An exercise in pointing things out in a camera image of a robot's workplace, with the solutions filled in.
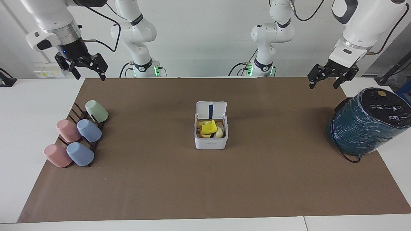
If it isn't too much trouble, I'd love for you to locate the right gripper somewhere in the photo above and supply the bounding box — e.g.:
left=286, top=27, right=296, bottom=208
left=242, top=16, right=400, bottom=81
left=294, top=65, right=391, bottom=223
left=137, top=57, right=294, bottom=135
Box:
left=54, top=37, right=108, bottom=81

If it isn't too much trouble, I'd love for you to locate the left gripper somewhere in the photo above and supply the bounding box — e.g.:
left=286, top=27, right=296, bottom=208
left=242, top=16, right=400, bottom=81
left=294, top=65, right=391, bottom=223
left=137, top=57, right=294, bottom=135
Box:
left=307, top=61, right=360, bottom=90

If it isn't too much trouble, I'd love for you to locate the small white trash can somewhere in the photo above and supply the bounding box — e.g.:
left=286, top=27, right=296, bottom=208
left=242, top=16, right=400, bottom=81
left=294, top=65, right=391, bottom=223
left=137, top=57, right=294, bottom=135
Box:
left=194, top=101, right=229, bottom=150

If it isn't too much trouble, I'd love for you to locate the green plastic cup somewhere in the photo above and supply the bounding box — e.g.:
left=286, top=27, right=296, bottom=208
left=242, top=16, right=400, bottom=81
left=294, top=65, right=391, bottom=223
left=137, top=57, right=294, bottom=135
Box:
left=85, top=100, right=109, bottom=123

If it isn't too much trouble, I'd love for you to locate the dark brown cup rack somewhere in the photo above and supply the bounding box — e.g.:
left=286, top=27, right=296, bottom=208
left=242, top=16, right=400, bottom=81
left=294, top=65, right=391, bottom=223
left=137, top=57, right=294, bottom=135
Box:
left=57, top=102, right=106, bottom=168

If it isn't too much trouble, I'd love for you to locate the black stand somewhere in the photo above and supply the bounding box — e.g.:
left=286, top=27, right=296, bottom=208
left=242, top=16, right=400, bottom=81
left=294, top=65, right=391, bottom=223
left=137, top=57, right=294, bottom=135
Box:
left=0, top=68, right=17, bottom=88
left=376, top=51, right=411, bottom=85

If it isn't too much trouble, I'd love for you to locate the teal film-wrapped round appliance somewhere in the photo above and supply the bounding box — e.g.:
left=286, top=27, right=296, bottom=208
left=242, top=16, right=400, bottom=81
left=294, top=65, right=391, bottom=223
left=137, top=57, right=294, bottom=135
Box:
left=327, top=87, right=411, bottom=158

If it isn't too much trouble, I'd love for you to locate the blue plastic cup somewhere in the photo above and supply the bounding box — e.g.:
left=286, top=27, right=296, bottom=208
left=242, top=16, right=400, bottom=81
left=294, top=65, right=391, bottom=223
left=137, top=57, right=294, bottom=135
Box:
left=77, top=119, right=102, bottom=143
left=66, top=142, right=95, bottom=167

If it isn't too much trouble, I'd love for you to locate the pink plastic cup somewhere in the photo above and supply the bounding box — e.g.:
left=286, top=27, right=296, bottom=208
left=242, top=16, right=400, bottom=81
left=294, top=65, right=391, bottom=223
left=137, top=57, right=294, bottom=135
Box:
left=56, top=119, right=82, bottom=143
left=43, top=144, right=72, bottom=168

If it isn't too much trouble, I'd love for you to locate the yellow sponge piece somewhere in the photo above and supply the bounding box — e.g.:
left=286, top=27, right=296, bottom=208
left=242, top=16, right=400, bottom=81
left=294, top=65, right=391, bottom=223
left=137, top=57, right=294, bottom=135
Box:
left=201, top=120, right=218, bottom=135

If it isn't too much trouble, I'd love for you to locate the white wall socket strip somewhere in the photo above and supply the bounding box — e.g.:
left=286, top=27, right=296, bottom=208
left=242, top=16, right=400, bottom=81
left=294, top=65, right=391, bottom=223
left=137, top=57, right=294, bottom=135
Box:
left=33, top=62, right=68, bottom=79

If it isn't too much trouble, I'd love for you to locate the black appliance power cable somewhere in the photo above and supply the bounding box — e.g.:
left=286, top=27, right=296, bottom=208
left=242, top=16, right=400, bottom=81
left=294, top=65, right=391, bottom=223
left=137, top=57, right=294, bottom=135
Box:
left=331, top=127, right=363, bottom=164

